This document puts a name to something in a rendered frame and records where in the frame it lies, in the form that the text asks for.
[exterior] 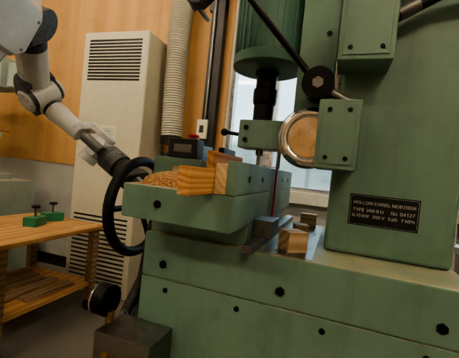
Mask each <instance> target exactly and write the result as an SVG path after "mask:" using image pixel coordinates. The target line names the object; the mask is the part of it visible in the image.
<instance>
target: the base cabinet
mask: <svg viewBox="0 0 459 358"><path fill-rule="evenodd" d="M138 318H141V319H144V320H148V321H151V322H154V323H157V324H159V325H164V326H166V327H171V328H173V330H172V338H171V352H170V358H459V352H456V351H453V350H450V349H445V348H442V347H437V346H433V345H428V344H425V343H422V342H417V341H413V340H408V339H405V338H402V337H397V336H393V335H388V334H385V333H382V332H377V331H374V330H368V329H365V328H362V327H357V326H354V325H348V324H345V323H341V322H336V321H333V320H328V319H325V318H320V317H316V316H313V315H308V314H305V313H300V312H296V311H293V310H288V309H285V308H280V307H276V306H273V305H268V304H265V303H260V302H256V301H253V300H248V299H245V298H240V297H237V296H233V295H228V294H225V293H220V292H217V291H211V290H208V289H205V288H200V287H197V286H192V285H188V284H184V283H179V282H176V281H171V280H168V279H164V278H159V277H156V276H151V275H148V274H145V273H143V274H142V276H141V290H140V298H139V313H138Z"/></svg>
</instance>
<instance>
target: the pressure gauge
mask: <svg viewBox="0 0 459 358"><path fill-rule="evenodd" d="M121 296H122V292H121V288H120V287H119V286H118V285H115V284H113V283H108V282H106V281H103V282H101V283H99V284H97V285H96V286H95V287H94V289H93V290H92V292H91V293H90V296H89V299H88V304H87V306H88V310H89V311H90V313H92V314H95V315H99V316H102V317H106V319H105V324H106V323H108V322H114V312H115V310H116V309H117V307H118V305H119V302H120V300H121Z"/></svg>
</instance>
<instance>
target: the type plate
mask: <svg viewBox="0 0 459 358"><path fill-rule="evenodd" d="M420 211H421V201H419V200H407V199H400V198H393V197H381V196H374V195H362V194H355V193H351V194H350V206H349V213H348V220H347V223H348V224H356V225H362V226H367V227H376V228H382V229H391V230H396V231H402V232H411V233H416V234H418V228H419V217H420Z"/></svg>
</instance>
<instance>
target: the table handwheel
mask: <svg viewBox="0 0 459 358"><path fill-rule="evenodd" d="M154 162H155V160H153V159H151V158H148V157H136V158H133V159H131V160H129V161H127V162H126V163H125V164H124V165H122V166H121V167H120V169H119V170H118V171H117V172H116V173H115V174H114V176H113V178H112V179H111V181H110V183H109V186H108V188H107V191H106V193H105V196H104V202H103V206H102V226H103V230H104V235H105V237H106V240H107V242H108V244H109V245H110V246H111V248H112V249H113V250H114V251H115V252H117V253H118V254H120V255H122V256H136V255H139V254H141V253H142V251H143V246H144V242H145V241H144V240H143V241H142V242H141V243H140V244H137V245H136V246H127V245H125V244H123V243H122V242H121V241H120V239H119V238H118V236H117V233H116V229H115V226H114V212H121V210H122V206H121V205H117V206H115V202H116V198H117V194H118V192H119V189H120V187H121V185H122V183H123V182H124V180H125V178H126V177H127V176H128V174H130V172H132V171H133V170H134V169H136V168H138V167H141V166H145V167H148V168H150V169H151V170H152V171H153V170H154ZM152 174H153V172H152ZM141 223H142V225H143V228H144V233H145V236H146V230H147V228H148V227H147V226H148V222H147V219H141Z"/></svg>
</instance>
